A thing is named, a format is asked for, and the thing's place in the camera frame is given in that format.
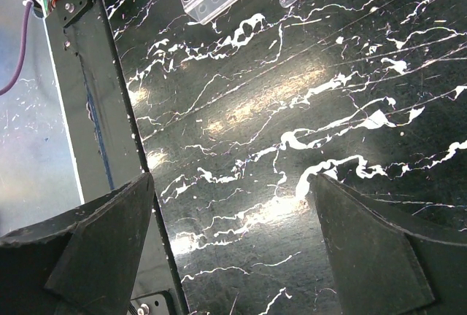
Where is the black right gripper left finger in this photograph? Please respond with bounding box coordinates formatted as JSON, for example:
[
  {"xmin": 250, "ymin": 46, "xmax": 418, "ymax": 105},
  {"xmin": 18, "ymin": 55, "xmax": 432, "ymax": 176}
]
[{"xmin": 1, "ymin": 173, "xmax": 154, "ymax": 314}]

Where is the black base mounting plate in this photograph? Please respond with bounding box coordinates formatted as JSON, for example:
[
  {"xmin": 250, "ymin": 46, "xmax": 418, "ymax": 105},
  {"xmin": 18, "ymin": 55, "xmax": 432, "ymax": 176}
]
[{"xmin": 43, "ymin": 0, "xmax": 190, "ymax": 315}]

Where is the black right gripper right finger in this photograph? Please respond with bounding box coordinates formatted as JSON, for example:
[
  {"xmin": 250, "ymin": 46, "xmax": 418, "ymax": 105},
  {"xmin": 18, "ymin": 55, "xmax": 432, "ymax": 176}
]
[{"xmin": 313, "ymin": 174, "xmax": 466, "ymax": 314}]

